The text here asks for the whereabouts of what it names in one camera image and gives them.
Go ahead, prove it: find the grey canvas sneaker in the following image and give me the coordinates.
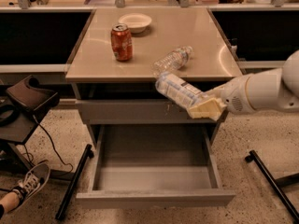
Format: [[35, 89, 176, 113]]
[[11, 162, 50, 207]]

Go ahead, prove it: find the black left base leg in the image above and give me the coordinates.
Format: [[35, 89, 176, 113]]
[[55, 144, 94, 220]]

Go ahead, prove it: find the black cable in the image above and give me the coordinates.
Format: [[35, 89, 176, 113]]
[[21, 114, 74, 173]]

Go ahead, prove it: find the grey open middle drawer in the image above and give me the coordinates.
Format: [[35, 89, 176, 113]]
[[77, 124, 235, 209]]

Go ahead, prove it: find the orange soda can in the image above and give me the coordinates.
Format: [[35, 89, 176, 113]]
[[111, 23, 133, 62]]

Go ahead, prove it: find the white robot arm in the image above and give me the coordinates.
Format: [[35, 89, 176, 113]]
[[187, 51, 299, 120]]

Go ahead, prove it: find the black right base leg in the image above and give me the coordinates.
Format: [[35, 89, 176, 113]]
[[245, 150, 299, 224]]

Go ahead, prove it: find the grey drawer cabinet table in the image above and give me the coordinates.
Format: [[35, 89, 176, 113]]
[[66, 7, 241, 141]]

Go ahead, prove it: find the clear plastic water bottle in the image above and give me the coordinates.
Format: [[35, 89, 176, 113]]
[[152, 46, 193, 77]]

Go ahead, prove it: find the brown headset cradle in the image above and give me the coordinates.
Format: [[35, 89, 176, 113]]
[[6, 76, 60, 117]]

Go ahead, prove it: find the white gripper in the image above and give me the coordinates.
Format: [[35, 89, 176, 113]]
[[187, 74, 255, 121]]

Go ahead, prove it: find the dark side stand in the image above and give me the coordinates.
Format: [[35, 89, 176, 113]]
[[0, 93, 47, 174]]

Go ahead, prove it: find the grey closed top drawer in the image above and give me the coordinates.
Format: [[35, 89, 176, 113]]
[[76, 99, 227, 124]]

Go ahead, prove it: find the black base leg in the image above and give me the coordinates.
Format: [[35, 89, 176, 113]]
[[245, 150, 299, 224], [55, 144, 94, 220]]

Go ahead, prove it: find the person's bare lower leg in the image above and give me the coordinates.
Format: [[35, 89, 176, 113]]
[[0, 192, 20, 219]]

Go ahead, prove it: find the white paper bowl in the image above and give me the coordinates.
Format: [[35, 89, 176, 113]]
[[119, 13, 152, 34]]

